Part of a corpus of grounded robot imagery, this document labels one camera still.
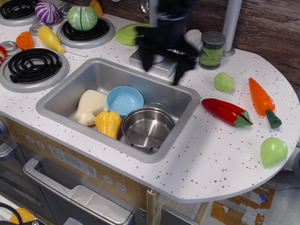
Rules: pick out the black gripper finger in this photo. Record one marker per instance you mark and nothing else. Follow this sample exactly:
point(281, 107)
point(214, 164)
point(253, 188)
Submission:
point(181, 68)
point(147, 56)

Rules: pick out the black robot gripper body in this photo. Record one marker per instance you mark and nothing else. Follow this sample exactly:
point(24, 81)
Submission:
point(168, 35)

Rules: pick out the light green toy broccoli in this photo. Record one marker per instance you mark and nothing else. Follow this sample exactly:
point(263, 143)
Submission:
point(224, 82)

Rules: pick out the stainless steel pot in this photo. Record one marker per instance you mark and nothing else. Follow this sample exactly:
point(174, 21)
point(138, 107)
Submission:
point(147, 127)

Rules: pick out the silver toy faucet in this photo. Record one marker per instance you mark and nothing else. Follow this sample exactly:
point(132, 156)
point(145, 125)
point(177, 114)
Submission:
point(161, 66)

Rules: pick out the white red toy radish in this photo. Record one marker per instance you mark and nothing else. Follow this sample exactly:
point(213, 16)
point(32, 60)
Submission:
point(193, 37)

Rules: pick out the green plastic plate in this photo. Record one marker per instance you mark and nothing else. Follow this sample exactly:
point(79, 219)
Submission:
point(127, 34)

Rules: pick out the green toy food can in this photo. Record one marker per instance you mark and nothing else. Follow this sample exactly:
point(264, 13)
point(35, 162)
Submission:
point(211, 50)

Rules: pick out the grey metal sink basin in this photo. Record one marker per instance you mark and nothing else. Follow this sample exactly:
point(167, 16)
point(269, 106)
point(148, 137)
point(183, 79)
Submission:
point(61, 103)

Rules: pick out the middle black stove burner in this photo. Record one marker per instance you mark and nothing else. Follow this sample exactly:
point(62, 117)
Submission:
point(101, 34)

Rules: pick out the black stove burner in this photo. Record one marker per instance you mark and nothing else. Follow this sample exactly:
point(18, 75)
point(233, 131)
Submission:
point(101, 34)
point(33, 70)

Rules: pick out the light blue plastic bowl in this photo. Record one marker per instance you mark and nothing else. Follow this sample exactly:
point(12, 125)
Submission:
point(123, 100)

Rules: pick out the red toy chili pepper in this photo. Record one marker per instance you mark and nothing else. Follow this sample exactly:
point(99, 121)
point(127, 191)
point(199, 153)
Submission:
point(228, 112)

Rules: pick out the yellow toy corn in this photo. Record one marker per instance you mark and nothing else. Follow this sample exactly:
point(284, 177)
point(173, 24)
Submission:
point(97, 7)

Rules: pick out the green toy cabbage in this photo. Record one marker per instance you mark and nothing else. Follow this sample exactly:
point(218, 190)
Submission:
point(82, 18)

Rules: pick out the cream toy chicken piece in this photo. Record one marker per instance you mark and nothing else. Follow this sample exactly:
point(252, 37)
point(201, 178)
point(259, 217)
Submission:
point(91, 104)

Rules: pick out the yellow toy bell pepper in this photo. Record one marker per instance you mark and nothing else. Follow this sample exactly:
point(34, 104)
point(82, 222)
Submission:
point(108, 123)

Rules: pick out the orange toy carrot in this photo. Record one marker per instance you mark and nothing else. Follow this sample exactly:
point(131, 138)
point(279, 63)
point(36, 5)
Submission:
point(264, 103)

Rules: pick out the yellow toy squeeze bottle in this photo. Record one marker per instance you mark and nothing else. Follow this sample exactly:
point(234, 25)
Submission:
point(49, 38)

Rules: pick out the purple toy onion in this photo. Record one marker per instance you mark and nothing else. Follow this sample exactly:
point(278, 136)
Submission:
point(47, 12)

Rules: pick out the front black stove burner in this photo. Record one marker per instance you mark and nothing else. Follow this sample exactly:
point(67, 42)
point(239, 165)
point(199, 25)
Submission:
point(33, 70)

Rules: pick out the silver stove knob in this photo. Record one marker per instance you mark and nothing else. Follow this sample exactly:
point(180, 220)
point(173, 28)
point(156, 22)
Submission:
point(11, 47)
point(36, 26)

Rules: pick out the light green toy pear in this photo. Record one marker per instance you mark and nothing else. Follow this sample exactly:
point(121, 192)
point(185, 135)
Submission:
point(272, 151)

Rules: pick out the orange toy slice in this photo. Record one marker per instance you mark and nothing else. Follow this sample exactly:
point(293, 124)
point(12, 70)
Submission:
point(24, 40)

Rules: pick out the back left stove burner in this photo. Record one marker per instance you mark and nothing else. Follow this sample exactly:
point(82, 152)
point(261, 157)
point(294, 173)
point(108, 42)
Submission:
point(16, 13)

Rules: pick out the red white toy piece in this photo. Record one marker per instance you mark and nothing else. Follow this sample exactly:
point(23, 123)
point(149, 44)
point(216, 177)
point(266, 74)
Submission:
point(3, 54)

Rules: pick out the yellow toy on floor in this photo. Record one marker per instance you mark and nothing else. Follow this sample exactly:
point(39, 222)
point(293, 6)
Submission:
point(25, 215)

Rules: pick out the grey vertical post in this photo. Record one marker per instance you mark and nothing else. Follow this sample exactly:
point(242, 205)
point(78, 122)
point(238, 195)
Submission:
point(230, 25)

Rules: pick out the silver oven door handle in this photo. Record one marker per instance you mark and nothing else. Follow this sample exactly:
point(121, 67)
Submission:
point(76, 202)

